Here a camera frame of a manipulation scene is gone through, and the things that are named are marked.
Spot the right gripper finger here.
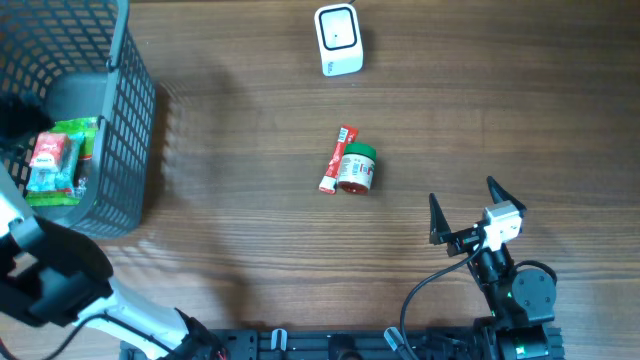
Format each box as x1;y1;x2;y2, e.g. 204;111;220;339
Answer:
487;176;527;217
429;193;452;245

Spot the green lidded white jar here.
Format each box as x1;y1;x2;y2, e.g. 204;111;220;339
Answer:
337;142;377;195

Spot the red stick sachet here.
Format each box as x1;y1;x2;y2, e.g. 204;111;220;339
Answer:
318;125;359;195

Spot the green candy bag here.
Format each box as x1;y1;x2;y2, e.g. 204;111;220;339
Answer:
26;117;98;206

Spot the red teal snack packet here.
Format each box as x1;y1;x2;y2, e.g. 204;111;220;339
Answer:
27;132;85;192

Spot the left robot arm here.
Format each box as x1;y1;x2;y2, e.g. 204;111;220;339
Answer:
1;171;225;359

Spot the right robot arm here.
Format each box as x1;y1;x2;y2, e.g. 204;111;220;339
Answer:
422;177;565;360

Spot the white barcode scanner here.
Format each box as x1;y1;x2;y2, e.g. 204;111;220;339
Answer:
314;3;364;77

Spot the grey plastic mesh basket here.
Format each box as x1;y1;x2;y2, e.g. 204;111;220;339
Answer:
1;0;156;238

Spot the black right camera cable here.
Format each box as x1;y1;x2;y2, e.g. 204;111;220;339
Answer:
399;238;485;360

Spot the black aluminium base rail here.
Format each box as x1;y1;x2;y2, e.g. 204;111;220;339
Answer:
119;325;566;360

